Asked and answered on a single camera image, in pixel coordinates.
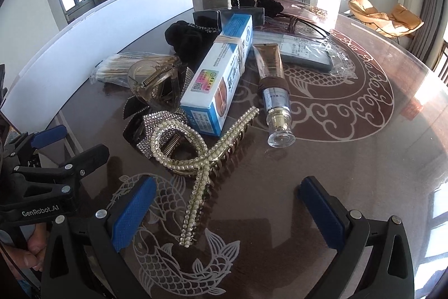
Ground gold cosmetic tube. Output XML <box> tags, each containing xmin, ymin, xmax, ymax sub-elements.
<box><xmin>253</xmin><ymin>43</ymin><xmax>296</xmax><ymax>148</ymax></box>

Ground clear eyeglasses with black arms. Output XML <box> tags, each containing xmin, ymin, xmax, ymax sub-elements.
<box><xmin>266</xmin><ymin>12</ymin><xmax>331</xmax><ymax>40</ymax></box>

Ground yellow lounge chair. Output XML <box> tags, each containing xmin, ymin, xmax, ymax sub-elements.
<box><xmin>348</xmin><ymin>0</ymin><xmax>424</xmax><ymax>38</ymax></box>

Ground transparent brown hair claw clip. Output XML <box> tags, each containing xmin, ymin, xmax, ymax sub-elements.
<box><xmin>127</xmin><ymin>61</ymin><xmax>183</xmax><ymax>110</ymax></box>

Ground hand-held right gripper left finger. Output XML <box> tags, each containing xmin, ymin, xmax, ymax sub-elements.
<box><xmin>41</xmin><ymin>176</ymin><xmax>157</xmax><ymax>299</ymax></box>

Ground person's left hand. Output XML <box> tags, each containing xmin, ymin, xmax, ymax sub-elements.
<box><xmin>3</xmin><ymin>225</ymin><xmax>48</xmax><ymax>271</ymax></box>

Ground wooden slatted chair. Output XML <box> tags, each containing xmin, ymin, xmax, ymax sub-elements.
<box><xmin>432</xmin><ymin>40</ymin><xmax>448</xmax><ymax>82</ymax></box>

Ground white board panel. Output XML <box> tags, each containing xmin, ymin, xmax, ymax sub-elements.
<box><xmin>0</xmin><ymin>0</ymin><xmax>201</xmax><ymax>131</ymax></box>

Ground brown patterned glass desktop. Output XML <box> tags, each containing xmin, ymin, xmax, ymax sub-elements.
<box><xmin>35</xmin><ymin>0</ymin><xmax>448</xmax><ymax>299</ymax></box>

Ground phone case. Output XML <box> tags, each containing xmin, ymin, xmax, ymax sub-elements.
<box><xmin>252</xmin><ymin>29</ymin><xmax>358</xmax><ymax>79</ymax></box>

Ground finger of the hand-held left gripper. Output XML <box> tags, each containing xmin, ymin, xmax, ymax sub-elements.
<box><xmin>3</xmin><ymin>126</ymin><xmax>67</xmax><ymax>163</ymax></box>
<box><xmin>10</xmin><ymin>144</ymin><xmax>110</xmax><ymax>196</ymax></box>

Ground blue and white carton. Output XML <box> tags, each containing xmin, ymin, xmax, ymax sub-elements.
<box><xmin>180</xmin><ymin>13</ymin><xmax>253</xmax><ymax>138</ymax></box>

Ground pearl hair claw clip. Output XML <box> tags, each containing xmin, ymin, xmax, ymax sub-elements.
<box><xmin>150</xmin><ymin>106</ymin><xmax>260</xmax><ymax>248</ymax></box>

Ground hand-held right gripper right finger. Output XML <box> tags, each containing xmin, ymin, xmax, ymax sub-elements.
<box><xmin>298</xmin><ymin>176</ymin><xmax>415</xmax><ymax>299</ymax></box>

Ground black rhinestone bow hair clip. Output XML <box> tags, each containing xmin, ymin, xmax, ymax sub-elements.
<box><xmin>122</xmin><ymin>67</ymin><xmax>207</xmax><ymax>159</ymax></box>

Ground pack of cotton swabs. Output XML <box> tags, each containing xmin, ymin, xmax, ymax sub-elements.
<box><xmin>90</xmin><ymin>52</ymin><xmax>183</xmax><ymax>87</ymax></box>

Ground large black velvet hair bow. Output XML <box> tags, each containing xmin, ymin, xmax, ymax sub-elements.
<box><xmin>164</xmin><ymin>20</ymin><xmax>223</xmax><ymax>58</ymax></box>

